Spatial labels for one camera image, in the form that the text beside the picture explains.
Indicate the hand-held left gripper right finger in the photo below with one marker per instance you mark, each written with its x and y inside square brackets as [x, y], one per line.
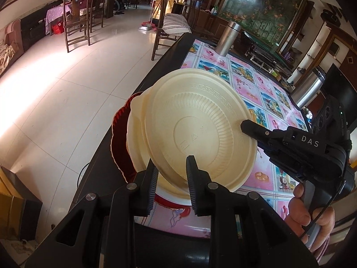
[192, 178]

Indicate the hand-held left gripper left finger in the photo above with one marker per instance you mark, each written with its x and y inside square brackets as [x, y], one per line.
[152, 178]

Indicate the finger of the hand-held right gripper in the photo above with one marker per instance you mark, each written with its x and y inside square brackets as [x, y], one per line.
[256, 131]

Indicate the scalloped red plate gold rim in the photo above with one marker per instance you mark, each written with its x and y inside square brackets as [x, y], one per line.
[118, 150]

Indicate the cream plastic bowl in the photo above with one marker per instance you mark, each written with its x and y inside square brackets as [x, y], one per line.
[136, 134]

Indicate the cream disposable plate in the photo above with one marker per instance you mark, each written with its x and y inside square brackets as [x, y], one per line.
[200, 122]

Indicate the person's right hand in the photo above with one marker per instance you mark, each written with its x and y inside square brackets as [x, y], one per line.
[304, 215]

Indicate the printed fruit tablecloth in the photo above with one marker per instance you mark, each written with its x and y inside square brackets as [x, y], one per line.
[251, 89]

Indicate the black table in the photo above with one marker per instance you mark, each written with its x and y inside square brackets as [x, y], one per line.
[94, 178]

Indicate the black flat screen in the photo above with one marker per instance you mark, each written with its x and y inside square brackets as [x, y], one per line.
[343, 83]

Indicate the green topped table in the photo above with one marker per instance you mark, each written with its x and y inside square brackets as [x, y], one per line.
[259, 42]

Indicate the slim steel thermos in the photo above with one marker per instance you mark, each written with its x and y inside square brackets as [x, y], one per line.
[228, 39]

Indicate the large floral painting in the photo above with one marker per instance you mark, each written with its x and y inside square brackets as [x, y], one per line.
[262, 8]

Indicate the dark wooden chair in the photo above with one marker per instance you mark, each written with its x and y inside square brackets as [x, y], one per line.
[76, 2]
[100, 5]
[167, 35]

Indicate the striped seat cushion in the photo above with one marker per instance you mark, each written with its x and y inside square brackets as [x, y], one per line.
[175, 23]

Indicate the brown cardboard box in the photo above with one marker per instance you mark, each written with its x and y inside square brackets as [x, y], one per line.
[11, 215]

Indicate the grey dustpan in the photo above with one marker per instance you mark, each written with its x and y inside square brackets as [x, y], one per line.
[146, 28]

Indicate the red bag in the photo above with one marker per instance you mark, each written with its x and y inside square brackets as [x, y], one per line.
[58, 28]

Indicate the black low cabinet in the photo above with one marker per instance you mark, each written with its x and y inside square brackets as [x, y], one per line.
[33, 32]

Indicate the dining table pink cloth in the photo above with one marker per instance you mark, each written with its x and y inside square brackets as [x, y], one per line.
[55, 14]

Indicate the floral printed blanket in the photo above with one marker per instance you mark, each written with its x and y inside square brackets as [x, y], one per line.
[7, 53]

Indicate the pink sofa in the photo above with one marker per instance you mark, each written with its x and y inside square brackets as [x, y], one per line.
[15, 30]

